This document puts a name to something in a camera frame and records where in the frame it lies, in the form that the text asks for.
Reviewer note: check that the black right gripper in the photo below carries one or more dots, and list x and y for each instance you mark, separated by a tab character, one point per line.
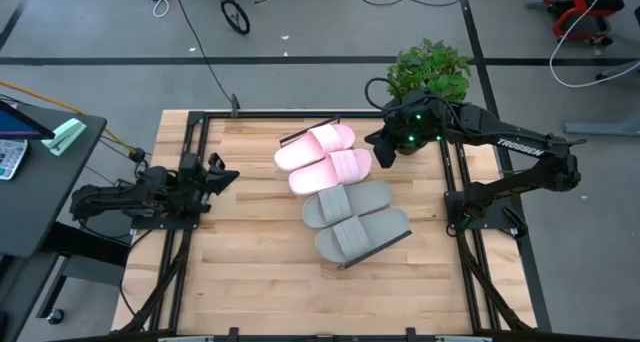
415	122

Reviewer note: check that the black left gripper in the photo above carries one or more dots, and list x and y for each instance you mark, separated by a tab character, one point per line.
192	182

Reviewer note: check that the pink slide sandal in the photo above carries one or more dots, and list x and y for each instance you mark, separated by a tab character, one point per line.
330	172
315	147

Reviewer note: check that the grey slide sandal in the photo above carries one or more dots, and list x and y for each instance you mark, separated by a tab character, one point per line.
345	204
360	234

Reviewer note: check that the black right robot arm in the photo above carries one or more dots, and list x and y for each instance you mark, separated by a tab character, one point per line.
520	147

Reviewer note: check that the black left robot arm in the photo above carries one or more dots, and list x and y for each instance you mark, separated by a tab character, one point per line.
115	197

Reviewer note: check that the black table clamp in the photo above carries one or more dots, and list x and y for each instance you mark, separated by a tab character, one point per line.
233	333
235	107
411	333

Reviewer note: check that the green potted plant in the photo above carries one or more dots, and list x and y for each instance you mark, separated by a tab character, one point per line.
430	67

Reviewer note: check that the mint green stapler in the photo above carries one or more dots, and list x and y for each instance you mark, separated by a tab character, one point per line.
62	137

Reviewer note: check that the dark grey desk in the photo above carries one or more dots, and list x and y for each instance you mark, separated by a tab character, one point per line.
50	192

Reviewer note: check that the silver aluminium bar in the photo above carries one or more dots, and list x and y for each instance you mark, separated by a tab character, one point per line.
462	339
185	339

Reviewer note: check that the white calculator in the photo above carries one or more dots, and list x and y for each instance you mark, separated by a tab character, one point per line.
12	159

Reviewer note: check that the grey stand base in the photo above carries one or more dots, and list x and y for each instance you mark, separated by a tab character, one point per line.
600	128

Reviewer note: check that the black aluminium table frame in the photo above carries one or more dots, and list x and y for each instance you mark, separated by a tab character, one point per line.
196	117

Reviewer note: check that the red frame trolley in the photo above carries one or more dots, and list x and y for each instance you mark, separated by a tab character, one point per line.
575	12

